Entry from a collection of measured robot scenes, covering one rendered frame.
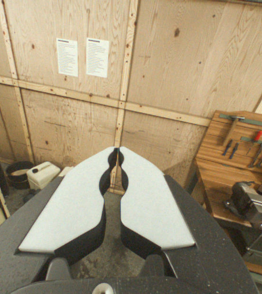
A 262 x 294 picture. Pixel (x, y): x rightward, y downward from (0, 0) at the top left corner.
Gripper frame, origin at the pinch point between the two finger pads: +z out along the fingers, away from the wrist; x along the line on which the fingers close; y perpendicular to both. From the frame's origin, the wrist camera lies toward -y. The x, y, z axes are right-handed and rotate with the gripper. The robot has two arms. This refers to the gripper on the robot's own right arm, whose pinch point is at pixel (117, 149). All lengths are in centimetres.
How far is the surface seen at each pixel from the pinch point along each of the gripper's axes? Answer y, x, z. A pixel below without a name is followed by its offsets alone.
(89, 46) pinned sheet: -17, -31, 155
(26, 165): 120, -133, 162
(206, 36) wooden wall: -24, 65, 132
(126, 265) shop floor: 159, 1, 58
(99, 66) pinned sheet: -1, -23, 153
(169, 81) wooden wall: 9, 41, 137
